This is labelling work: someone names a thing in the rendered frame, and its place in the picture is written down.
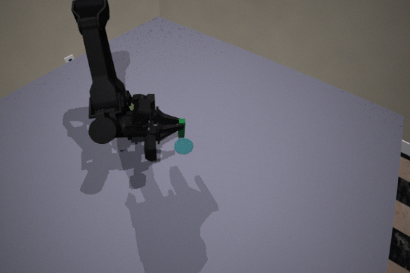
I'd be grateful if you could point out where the teal flat circle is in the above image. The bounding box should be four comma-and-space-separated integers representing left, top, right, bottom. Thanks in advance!
174, 138, 193, 154

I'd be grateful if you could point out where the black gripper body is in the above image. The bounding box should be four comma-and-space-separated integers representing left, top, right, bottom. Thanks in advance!
121, 94, 158, 161

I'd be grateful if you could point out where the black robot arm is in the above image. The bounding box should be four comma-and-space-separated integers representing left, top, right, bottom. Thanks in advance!
72, 0, 152, 144

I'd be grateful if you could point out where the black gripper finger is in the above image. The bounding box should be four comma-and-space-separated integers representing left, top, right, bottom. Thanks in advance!
157, 107, 179, 125
157, 122, 184, 144

